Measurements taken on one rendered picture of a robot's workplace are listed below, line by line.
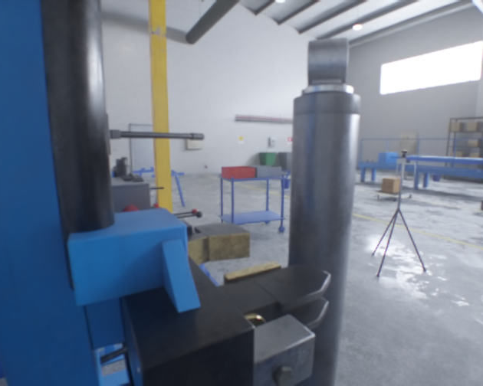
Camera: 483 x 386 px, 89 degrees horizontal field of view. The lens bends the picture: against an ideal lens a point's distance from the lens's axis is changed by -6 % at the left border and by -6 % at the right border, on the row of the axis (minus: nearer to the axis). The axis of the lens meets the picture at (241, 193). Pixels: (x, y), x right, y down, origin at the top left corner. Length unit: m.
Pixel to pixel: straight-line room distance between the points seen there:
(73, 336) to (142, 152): 10.88
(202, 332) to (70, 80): 0.40
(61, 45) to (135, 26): 11.88
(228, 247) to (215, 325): 0.60
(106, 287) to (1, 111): 0.34
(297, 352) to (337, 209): 0.49
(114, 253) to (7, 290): 0.26
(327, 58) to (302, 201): 0.44
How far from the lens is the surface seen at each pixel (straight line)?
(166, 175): 3.26
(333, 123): 0.84
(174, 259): 0.45
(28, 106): 0.59
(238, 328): 0.39
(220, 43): 13.33
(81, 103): 0.46
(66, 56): 0.48
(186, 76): 12.30
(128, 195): 0.95
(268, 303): 0.58
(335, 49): 0.91
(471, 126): 13.41
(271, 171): 3.94
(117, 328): 0.70
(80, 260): 0.45
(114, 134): 0.75
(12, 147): 0.59
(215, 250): 0.97
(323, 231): 0.88
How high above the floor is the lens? 1.32
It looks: 10 degrees down
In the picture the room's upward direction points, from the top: straight up
